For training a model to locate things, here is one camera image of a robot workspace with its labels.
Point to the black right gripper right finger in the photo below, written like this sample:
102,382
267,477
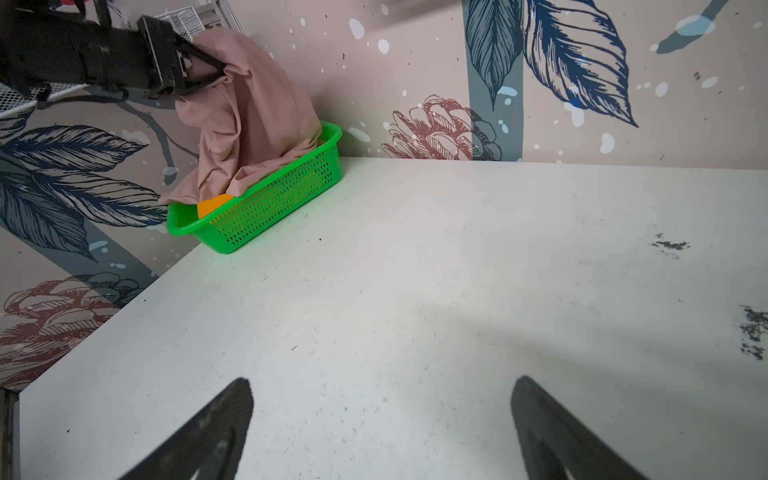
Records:
555,444

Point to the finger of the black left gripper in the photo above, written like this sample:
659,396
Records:
191,85
189,51

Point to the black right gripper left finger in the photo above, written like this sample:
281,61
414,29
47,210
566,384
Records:
208,446

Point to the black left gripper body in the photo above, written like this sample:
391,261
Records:
166,69

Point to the pink shorts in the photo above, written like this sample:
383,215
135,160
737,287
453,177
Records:
252,122

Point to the orange shorts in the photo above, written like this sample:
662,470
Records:
206,207

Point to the green plastic basket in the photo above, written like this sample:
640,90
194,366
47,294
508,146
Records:
243,218

